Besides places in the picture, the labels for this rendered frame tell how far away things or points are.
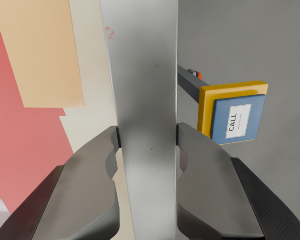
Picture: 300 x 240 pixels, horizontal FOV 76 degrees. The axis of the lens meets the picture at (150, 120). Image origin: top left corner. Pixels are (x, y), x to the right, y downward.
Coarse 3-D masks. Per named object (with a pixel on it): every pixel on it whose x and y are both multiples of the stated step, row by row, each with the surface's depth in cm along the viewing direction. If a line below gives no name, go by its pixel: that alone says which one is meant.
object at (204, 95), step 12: (180, 72) 65; (192, 72) 63; (180, 84) 64; (192, 84) 53; (204, 84) 52; (228, 84) 37; (240, 84) 37; (252, 84) 37; (264, 84) 37; (192, 96) 54; (204, 96) 36; (216, 96) 36; (228, 96) 36; (204, 108) 37; (204, 120) 38; (204, 132) 39
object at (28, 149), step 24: (0, 120) 16; (24, 120) 16; (48, 120) 16; (0, 144) 17; (24, 144) 17; (48, 144) 17; (0, 168) 18; (24, 168) 18; (48, 168) 18; (0, 192) 20; (24, 192) 20; (0, 216) 21
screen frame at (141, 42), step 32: (128, 0) 9; (160, 0) 9; (128, 32) 10; (160, 32) 10; (128, 64) 10; (160, 64) 10; (128, 96) 11; (160, 96) 11; (128, 128) 12; (160, 128) 12; (128, 160) 13; (160, 160) 14; (128, 192) 15; (160, 192) 15; (160, 224) 17
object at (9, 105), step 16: (0, 32) 13; (0, 48) 13; (0, 64) 14; (0, 80) 14; (0, 96) 15; (16, 96) 15; (0, 112) 16; (16, 112) 16; (32, 112) 16; (48, 112) 16; (64, 112) 16
